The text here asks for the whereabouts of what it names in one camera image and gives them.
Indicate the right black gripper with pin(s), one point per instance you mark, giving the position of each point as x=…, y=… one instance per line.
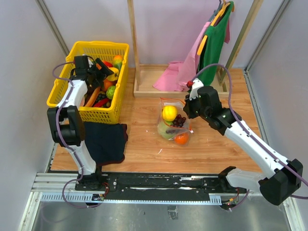
x=187, y=108

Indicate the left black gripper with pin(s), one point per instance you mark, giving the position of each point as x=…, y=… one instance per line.
x=104, y=70

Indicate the purple grape bunch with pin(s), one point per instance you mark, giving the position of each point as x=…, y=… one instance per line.
x=178, y=121

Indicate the yellow lemon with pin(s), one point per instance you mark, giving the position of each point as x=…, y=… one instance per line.
x=169, y=113

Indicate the clear zip top bag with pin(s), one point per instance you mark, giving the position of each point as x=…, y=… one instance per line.
x=187, y=128

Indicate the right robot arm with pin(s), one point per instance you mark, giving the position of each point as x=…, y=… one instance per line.
x=279, y=178

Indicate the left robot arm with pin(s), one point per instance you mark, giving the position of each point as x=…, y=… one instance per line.
x=66, y=125

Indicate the red bell pepper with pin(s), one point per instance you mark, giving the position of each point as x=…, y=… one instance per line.
x=108, y=64

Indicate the yellow plastic basket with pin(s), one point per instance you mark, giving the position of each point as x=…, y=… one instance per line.
x=105, y=50

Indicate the mango fruit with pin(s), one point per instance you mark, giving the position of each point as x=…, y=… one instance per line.
x=117, y=62

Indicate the yellow bell pepper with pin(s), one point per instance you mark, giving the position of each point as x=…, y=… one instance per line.
x=115, y=75

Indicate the small orange fruit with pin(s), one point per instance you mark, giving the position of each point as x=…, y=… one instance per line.
x=106, y=84

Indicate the green custard apple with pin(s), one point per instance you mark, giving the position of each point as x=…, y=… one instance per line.
x=110, y=92

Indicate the red chili pepper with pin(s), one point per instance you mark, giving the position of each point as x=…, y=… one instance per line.
x=104, y=103

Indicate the orange carrot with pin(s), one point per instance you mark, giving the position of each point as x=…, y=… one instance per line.
x=92, y=98

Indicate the pink shirt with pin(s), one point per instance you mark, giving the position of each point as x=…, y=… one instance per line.
x=178, y=73

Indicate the yellow clothes hanger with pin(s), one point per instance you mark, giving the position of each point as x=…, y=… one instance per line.
x=202, y=44

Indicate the wooden rack tray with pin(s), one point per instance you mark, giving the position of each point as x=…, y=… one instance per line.
x=144, y=79

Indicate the green shirt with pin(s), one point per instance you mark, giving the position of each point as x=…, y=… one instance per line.
x=212, y=49

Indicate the dark navy cloth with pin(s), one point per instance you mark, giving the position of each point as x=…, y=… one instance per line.
x=106, y=142

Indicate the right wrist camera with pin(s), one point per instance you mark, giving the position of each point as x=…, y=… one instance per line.
x=194, y=86

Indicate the left wooden rack post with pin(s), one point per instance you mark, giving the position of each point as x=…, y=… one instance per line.
x=134, y=39

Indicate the wooden rack post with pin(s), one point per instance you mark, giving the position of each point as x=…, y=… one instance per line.
x=250, y=18
x=134, y=39

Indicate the right wooden rack post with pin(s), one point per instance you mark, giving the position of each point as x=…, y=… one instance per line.
x=250, y=18

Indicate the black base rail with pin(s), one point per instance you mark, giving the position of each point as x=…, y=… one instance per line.
x=158, y=186

